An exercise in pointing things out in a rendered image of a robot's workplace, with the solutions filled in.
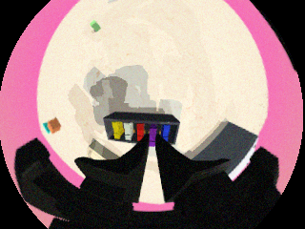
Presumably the orange block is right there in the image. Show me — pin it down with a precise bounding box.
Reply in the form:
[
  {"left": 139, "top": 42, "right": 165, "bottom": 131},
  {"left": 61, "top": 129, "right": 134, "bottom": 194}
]
[{"left": 49, "top": 117, "right": 61, "bottom": 134}]

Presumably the violet blade fuse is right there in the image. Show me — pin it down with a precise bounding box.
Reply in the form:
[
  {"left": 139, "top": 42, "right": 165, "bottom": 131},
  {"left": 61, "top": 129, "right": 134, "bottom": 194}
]
[{"left": 149, "top": 123, "right": 157, "bottom": 146}]

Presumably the small green block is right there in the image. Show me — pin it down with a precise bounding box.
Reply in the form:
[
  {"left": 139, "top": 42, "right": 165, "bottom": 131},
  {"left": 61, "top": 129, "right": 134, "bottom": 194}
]
[{"left": 91, "top": 19, "right": 102, "bottom": 33}]

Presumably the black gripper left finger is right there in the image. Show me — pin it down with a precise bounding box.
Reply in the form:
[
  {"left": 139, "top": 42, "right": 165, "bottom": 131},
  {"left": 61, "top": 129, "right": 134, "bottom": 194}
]
[{"left": 73, "top": 134, "right": 150, "bottom": 203}]

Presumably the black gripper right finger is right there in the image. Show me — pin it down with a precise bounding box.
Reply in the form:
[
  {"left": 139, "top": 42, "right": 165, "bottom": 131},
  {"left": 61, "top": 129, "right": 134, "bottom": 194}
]
[{"left": 155, "top": 134, "right": 232, "bottom": 203}]

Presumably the teal rectangular block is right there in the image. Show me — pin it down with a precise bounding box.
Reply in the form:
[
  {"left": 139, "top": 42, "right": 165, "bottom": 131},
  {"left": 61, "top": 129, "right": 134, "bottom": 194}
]
[{"left": 43, "top": 121, "right": 51, "bottom": 135}]

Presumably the shallow cream tray with grey rim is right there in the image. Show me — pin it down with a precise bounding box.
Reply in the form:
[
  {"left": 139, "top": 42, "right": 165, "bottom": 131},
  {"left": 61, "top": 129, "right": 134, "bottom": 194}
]
[{"left": 85, "top": 140, "right": 119, "bottom": 160}]

